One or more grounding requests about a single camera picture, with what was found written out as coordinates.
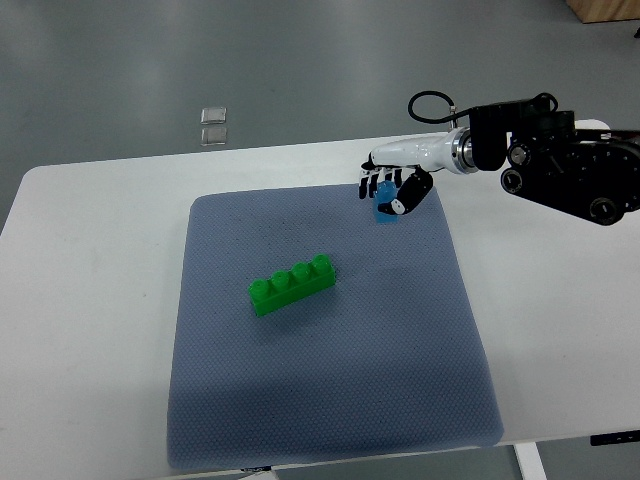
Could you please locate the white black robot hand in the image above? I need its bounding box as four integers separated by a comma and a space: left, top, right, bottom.
358, 127, 477, 216

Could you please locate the small blue block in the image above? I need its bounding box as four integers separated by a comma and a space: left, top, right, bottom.
373, 180, 400, 225

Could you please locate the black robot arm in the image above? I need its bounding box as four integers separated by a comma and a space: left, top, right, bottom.
444, 92, 639, 226

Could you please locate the long green block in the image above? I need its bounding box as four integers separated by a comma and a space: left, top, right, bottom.
248, 254, 336, 317

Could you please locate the blue grey mat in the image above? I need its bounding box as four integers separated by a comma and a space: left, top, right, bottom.
167, 185, 503, 470

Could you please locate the upper metal floor plate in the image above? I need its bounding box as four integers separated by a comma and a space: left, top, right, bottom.
200, 106, 227, 125

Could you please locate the metal floor plate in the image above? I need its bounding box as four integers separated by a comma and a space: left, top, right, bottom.
200, 126, 228, 147
200, 106, 227, 125

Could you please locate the lower metal floor plate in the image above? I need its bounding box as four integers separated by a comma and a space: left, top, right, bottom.
200, 126, 228, 147

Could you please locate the wooden box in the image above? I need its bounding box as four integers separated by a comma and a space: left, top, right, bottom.
566, 0, 639, 24

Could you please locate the white table leg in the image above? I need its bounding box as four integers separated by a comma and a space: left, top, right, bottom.
513, 442, 547, 480

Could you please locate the black table control panel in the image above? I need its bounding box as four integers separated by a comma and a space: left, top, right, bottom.
590, 430, 640, 447

